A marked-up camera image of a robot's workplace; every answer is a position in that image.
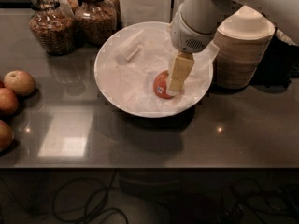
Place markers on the front stack paper bowls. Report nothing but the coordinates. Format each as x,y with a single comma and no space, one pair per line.
243,39

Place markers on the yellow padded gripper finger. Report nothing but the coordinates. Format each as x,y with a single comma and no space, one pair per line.
178,71

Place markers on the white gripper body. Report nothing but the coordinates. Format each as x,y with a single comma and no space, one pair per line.
187,34

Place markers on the yellow-red apple top left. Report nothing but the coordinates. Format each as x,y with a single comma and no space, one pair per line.
20,82

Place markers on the glass cereal jar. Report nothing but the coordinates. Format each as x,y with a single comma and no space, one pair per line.
97,20
52,29

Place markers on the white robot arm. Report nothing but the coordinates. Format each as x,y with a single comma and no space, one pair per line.
283,14

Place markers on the rear left glass jar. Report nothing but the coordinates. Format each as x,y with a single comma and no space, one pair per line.
68,6

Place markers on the large white bowl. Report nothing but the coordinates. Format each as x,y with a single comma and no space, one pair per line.
109,59

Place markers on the front right glass cereal jar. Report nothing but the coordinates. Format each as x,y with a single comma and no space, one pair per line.
97,20

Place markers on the front left glass cereal jar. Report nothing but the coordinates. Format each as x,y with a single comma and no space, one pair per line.
52,29

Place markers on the red apple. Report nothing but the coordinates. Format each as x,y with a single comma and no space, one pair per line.
159,85
8,102
6,136

